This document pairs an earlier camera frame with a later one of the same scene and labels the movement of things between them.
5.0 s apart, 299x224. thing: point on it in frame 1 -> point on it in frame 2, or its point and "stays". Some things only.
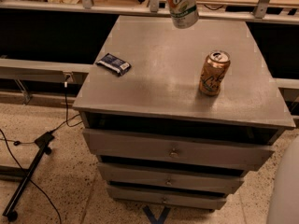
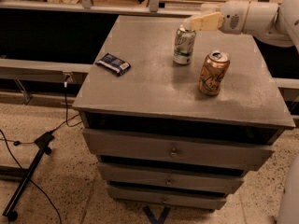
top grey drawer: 174,151 stays
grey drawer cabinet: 176,110 stays
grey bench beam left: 41,70 stays
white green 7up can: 182,7 -> 183,46
